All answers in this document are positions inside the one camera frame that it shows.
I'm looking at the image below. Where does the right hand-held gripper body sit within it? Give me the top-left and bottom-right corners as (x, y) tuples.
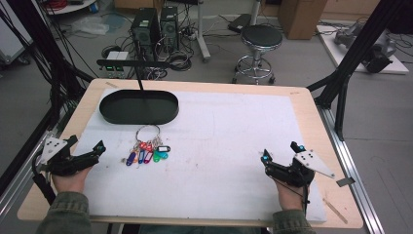
(264, 149), (336, 188)

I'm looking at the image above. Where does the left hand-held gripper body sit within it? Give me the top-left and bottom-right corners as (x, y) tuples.
(32, 135), (100, 178)

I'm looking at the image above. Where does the key ring with coloured tags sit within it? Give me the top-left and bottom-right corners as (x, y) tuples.
(125, 125), (171, 167)

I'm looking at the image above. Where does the black key hanger stand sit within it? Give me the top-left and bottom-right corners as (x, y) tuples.
(96, 58), (180, 126)

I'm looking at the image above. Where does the person's left hand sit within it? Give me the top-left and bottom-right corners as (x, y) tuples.
(52, 166), (94, 194)

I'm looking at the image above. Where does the person's right hand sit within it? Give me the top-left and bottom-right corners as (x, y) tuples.
(274, 177), (310, 212)

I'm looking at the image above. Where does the white foam mat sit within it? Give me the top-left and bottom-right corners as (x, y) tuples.
(72, 89), (327, 224)

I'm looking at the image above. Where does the grey metal piece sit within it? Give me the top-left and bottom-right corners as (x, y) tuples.
(335, 176), (357, 188)

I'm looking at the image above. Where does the strip of tan tape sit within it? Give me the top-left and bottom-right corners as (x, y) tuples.
(322, 198), (349, 225)

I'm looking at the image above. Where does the white power supply unit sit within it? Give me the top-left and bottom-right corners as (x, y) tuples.
(116, 51), (130, 79)
(103, 51), (119, 79)

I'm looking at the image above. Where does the white board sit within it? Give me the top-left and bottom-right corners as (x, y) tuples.
(316, 23), (410, 75)

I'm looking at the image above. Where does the clear plastic bag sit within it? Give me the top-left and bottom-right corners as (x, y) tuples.
(71, 16), (110, 36)

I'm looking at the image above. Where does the black round stool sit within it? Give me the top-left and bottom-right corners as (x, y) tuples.
(231, 24), (283, 86)

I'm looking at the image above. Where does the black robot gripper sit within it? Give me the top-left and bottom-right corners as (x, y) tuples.
(361, 31), (397, 74)

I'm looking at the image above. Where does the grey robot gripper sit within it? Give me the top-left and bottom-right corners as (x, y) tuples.
(334, 22), (364, 47)

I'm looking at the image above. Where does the black computer tower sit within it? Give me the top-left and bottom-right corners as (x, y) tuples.
(131, 8), (161, 61)
(159, 6), (180, 52)

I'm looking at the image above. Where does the cardboard box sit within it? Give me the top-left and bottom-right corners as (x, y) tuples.
(277, 0), (328, 41)

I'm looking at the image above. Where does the round white table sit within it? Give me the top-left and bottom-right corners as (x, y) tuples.
(44, 0), (98, 16)

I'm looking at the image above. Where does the black flat case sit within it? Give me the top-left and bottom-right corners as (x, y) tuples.
(227, 13), (253, 34)

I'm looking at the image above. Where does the white desk leg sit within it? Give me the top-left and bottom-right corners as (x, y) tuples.
(194, 0), (211, 63)

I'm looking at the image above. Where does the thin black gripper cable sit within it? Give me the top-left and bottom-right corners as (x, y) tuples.
(272, 175), (311, 216)

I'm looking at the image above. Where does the black gripper strap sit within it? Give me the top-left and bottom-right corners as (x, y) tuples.
(31, 155), (57, 207)

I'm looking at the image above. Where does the aluminium rail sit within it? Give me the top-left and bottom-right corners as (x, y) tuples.
(0, 130), (56, 223)
(316, 105), (386, 234)

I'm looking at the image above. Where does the black metal frame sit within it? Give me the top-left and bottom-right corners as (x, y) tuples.
(0, 0), (95, 131)
(306, 0), (413, 141)

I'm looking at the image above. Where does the coiled black cable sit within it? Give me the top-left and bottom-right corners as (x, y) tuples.
(168, 51), (193, 72)

